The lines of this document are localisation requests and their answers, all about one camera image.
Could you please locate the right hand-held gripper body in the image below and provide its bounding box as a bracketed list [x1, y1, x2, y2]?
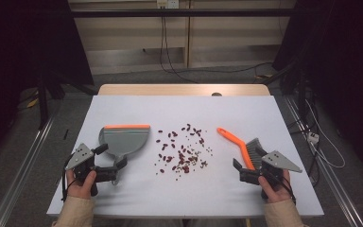
[239, 150, 303, 190]

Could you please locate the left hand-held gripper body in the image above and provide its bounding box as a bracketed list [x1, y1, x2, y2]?
[65, 143, 118, 197]

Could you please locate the grey dustpan with orange lip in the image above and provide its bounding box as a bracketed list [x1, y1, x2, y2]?
[97, 124, 151, 185]

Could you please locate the orange brush with grey bristles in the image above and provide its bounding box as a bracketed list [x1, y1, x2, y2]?
[216, 127, 268, 171]

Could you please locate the pile of red beans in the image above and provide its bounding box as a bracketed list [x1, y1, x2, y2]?
[154, 123, 214, 182]

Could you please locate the person's left hand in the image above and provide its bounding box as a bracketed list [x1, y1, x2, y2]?
[65, 169, 98, 201]

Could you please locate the person's right hand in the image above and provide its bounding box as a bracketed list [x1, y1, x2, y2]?
[258, 169, 292, 204]

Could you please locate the white power strip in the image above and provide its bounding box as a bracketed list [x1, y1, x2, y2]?
[306, 131, 320, 145]

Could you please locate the white board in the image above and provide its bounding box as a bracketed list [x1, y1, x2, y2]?
[46, 95, 325, 218]

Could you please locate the black metal stand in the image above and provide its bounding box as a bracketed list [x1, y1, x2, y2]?
[35, 70, 65, 131]

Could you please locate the wooden table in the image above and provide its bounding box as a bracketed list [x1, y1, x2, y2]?
[97, 83, 271, 97]

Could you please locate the black curtain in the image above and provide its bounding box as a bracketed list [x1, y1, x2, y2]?
[0, 0, 95, 168]
[271, 0, 363, 183]

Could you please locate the black horizontal bar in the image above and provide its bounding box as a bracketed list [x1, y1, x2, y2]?
[70, 9, 297, 18]

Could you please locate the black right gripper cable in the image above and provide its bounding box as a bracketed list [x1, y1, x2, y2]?
[272, 174, 297, 204]

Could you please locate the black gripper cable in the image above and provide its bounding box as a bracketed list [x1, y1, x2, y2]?
[272, 174, 297, 204]
[61, 157, 77, 202]

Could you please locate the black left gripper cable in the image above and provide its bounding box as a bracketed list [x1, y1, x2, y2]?
[61, 157, 77, 202]

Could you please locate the metal floor rail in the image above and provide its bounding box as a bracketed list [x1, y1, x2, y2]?
[0, 107, 62, 227]
[283, 96, 363, 227]

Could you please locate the white cable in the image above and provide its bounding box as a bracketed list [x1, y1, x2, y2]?
[304, 98, 346, 169]

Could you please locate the black floor cable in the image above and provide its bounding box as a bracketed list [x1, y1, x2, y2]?
[169, 61, 273, 76]

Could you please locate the black hanging cable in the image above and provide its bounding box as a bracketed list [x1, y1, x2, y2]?
[159, 15, 199, 84]

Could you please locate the white wall socket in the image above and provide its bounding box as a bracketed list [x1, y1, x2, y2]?
[156, 0, 180, 9]

